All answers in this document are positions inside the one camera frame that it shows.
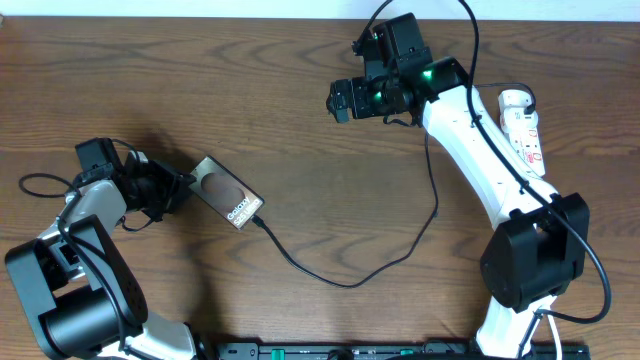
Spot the black USB charging cable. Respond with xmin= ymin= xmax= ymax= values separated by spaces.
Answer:
xmin=251 ymin=82 xmax=537 ymax=290

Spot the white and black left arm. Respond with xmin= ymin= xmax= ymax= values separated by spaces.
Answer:
xmin=5 ymin=138 xmax=211 ymax=359

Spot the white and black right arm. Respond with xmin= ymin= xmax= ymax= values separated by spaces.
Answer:
xmin=326 ymin=13 xmax=589 ymax=359

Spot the white power strip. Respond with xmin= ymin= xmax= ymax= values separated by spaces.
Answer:
xmin=500 ymin=107 xmax=546 ymax=177

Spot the white USB wall charger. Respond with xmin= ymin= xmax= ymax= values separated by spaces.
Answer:
xmin=498 ymin=89 xmax=536 ymax=115

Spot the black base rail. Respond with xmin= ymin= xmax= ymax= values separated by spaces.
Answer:
xmin=217 ymin=340 xmax=591 ymax=360

